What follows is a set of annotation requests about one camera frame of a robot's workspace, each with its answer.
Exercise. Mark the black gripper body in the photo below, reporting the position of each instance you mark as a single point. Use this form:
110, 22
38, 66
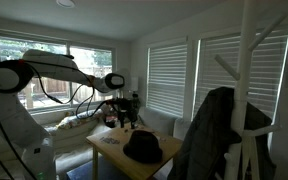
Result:
126, 109

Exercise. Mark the black felt hat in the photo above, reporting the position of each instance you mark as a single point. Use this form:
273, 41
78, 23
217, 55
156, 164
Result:
143, 147

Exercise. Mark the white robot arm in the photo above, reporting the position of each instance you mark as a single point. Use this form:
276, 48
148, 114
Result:
18, 127

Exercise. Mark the white coat hanger stand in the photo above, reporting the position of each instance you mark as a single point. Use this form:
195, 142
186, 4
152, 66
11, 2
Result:
245, 153

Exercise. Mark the white table lamp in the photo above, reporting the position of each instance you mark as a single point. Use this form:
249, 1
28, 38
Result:
134, 84

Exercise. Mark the wooden table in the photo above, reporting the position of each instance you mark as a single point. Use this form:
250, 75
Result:
110, 145

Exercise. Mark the white window blind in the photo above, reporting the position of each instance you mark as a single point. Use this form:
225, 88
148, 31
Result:
166, 78
265, 72

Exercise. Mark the floral cushion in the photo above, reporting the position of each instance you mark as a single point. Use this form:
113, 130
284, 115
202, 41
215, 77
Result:
82, 118

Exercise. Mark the blue rug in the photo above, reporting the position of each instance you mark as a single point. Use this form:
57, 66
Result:
106, 171

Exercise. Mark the grey sofa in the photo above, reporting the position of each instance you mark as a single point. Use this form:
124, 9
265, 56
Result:
72, 150

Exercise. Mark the dark grey jacket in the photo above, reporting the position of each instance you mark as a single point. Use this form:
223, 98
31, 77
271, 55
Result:
209, 135

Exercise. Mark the white ceiling light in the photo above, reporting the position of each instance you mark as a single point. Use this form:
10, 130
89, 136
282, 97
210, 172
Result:
66, 3

